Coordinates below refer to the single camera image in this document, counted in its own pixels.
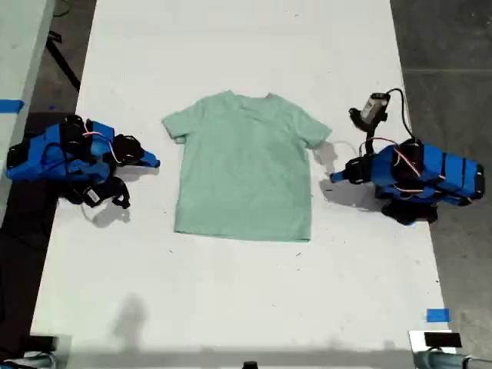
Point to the pale side table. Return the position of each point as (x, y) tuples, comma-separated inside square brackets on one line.
[(19, 38)]

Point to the blue tape strip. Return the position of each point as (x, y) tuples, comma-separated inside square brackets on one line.
[(438, 315), (9, 105)]

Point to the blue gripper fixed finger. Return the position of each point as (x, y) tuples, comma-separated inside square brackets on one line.
[(146, 164), (342, 180)]

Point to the grey blue rounded object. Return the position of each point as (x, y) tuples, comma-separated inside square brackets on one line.
[(442, 361), (34, 362)]

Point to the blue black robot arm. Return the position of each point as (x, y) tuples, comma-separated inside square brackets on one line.
[(34, 153), (442, 169)]

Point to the small black box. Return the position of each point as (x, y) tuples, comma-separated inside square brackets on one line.
[(442, 340), (42, 343)]

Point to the black camera box with label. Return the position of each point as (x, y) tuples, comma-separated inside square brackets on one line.
[(92, 196)]

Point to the small black knob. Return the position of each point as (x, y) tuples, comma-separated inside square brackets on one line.
[(250, 365)]

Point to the pale green t-shirt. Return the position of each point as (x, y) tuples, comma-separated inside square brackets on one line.
[(246, 165)]

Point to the black stand leg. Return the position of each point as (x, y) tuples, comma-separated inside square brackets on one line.
[(63, 66)]

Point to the black silver camera box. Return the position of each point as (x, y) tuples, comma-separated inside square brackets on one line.
[(374, 107)]

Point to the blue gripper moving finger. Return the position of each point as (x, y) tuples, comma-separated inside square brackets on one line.
[(150, 157), (340, 175)]

